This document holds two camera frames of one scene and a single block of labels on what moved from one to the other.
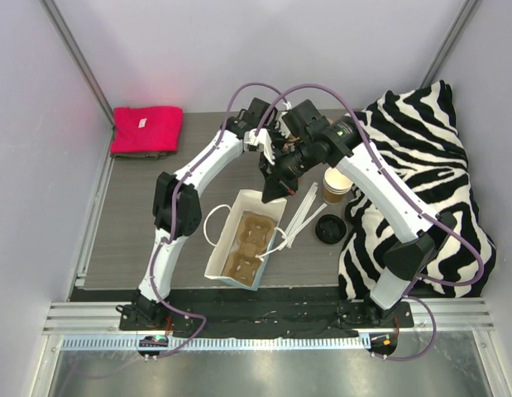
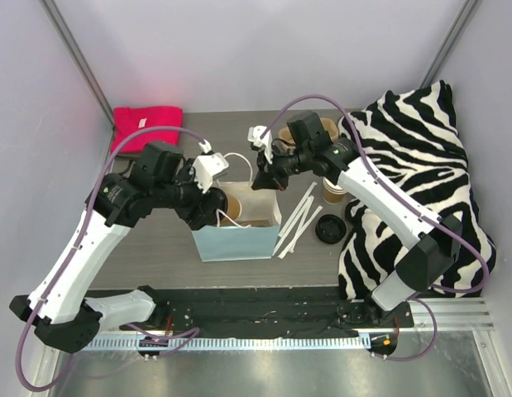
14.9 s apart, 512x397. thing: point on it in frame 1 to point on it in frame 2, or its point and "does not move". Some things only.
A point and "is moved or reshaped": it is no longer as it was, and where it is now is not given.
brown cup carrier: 250,247 is moved or reshaped
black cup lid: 330,228 does not move
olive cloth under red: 146,155 does not move
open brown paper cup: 336,185 does not move
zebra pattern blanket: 420,130 does not move
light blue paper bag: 245,239 is moved or reshaped
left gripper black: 283,145 to 208,208
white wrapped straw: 301,207 does not move
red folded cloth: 145,129 does not move
